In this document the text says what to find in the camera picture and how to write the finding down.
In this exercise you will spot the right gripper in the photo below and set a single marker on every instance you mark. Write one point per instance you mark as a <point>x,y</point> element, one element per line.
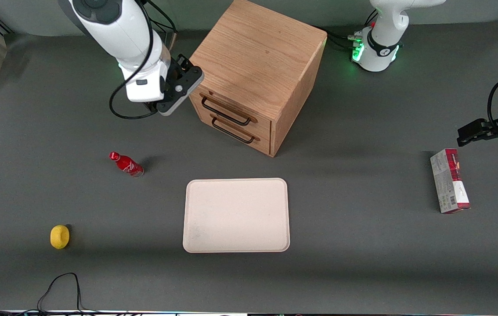
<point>150,106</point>

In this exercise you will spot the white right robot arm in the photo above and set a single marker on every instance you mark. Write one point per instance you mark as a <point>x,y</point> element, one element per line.
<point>117,30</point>

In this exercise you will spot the wooden drawer cabinet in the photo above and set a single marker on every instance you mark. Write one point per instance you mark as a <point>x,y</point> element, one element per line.
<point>258,57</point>

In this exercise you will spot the red and white carton box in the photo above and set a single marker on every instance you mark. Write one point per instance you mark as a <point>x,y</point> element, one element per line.
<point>449,182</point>

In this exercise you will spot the red cola bottle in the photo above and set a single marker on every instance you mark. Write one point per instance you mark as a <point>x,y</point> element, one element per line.
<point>128,165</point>

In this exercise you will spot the beige plastic tray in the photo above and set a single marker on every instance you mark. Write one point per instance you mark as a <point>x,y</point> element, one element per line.
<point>236,215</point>

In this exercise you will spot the yellow toy lemon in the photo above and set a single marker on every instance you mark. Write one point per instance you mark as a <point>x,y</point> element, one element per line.
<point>59,237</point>

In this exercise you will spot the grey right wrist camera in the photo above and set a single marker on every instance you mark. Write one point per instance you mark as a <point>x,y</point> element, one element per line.
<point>183,94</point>

